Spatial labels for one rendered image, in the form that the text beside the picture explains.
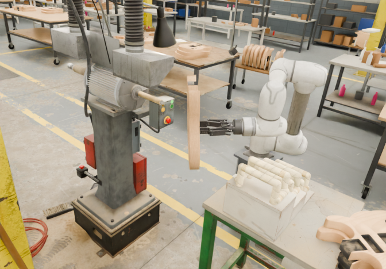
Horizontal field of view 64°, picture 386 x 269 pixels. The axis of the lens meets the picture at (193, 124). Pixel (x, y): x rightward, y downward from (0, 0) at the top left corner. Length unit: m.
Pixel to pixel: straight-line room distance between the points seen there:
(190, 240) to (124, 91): 1.36
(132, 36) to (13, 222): 0.99
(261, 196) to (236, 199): 0.12
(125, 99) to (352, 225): 1.34
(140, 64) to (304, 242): 1.12
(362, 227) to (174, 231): 1.60
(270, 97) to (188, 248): 1.59
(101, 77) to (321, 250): 1.51
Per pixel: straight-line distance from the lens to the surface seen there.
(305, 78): 1.90
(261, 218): 1.39
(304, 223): 1.57
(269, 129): 1.44
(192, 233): 2.69
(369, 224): 1.54
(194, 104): 1.22
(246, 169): 1.33
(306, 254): 1.44
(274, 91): 1.34
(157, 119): 2.14
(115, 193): 2.40
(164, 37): 1.73
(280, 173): 1.35
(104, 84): 1.97
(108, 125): 2.09
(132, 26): 1.66
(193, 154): 1.31
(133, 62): 1.64
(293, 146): 2.27
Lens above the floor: 1.93
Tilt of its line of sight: 26 degrees down
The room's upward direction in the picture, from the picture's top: 4 degrees clockwise
